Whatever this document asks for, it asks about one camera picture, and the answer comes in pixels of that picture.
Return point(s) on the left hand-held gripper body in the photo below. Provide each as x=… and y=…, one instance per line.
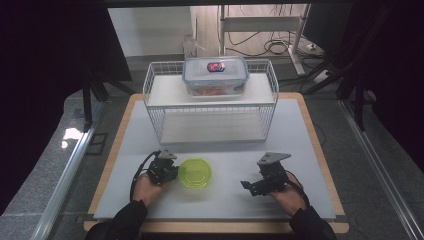
x=161, y=170

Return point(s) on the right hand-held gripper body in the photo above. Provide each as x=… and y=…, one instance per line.
x=273, y=176

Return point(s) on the green round food container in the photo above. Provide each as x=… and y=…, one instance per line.
x=195, y=172

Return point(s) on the clear rectangular food container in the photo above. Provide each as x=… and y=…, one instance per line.
x=215, y=75

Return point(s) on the person's left hand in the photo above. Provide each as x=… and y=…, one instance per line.
x=148, y=190

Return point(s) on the person's right hand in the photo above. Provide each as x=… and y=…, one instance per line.
x=290, y=200

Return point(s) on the light grey table board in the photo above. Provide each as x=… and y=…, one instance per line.
x=226, y=203

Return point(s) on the black floor grate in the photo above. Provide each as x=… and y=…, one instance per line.
x=97, y=143

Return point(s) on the black metal stand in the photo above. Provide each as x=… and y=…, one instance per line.
x=358, y=100
x=88, y=100

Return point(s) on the white power strip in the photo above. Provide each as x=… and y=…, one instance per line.
x=321, y=76

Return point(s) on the clear plastic bottle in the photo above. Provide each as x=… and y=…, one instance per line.
x=191, y=46

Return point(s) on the black curtain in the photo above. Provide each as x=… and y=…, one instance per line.
x=400, y=66
x=40, y=66

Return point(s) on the aluminium rail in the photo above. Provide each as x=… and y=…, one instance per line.
x=383, y=173
x=66, y=173

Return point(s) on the white desk frame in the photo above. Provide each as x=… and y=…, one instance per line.
x=260, y=24

